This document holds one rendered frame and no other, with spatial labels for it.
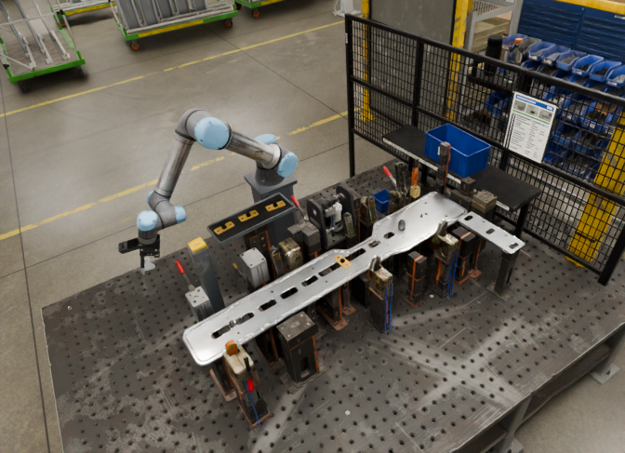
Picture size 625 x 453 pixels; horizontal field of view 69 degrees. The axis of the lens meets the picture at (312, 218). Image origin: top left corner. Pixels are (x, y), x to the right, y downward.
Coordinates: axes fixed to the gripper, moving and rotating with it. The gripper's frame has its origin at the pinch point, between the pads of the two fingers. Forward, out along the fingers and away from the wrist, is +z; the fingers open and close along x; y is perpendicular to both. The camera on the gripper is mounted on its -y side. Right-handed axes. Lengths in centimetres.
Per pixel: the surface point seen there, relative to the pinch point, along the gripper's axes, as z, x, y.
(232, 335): -28, -48, 33
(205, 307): -23.3, -34.0, 23.6
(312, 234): -34, -8, 70
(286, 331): -39, -52, 50
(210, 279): -11.7, -16.5, 28.0
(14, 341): 144, 19, -81
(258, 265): -34, -22, 44
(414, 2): -24, 219, 204
